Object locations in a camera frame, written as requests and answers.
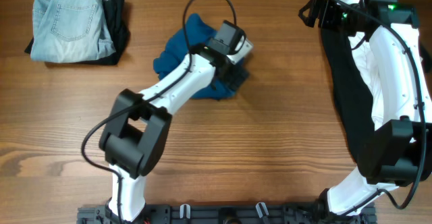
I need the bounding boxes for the light blue denim jeans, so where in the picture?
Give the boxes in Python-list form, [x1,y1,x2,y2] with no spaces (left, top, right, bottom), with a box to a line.
[30,0,115,63]

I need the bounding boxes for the white printed t-shirt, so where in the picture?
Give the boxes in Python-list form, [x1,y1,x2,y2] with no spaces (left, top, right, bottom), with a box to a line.
[348,28,431,130]

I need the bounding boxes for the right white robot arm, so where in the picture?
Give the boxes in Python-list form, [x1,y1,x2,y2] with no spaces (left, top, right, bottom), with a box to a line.
[298,0,431,221]

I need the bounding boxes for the black garment under white shirt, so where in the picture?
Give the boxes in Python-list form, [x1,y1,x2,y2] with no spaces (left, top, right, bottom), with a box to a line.
[321,29,384,161]

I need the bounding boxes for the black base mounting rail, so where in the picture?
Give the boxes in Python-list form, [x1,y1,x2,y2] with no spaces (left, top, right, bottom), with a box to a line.
[76,202,377,224]

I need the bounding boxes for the blue polo shirt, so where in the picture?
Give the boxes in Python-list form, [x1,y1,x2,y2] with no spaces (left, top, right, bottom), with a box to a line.
[153,13,250,101]

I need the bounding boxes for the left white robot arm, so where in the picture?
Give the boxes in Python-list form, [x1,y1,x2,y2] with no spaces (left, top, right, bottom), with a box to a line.
[99,21,253,223]

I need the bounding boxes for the black garment under jeans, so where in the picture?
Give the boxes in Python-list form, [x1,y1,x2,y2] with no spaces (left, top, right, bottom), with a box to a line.
[24,0,130,65]

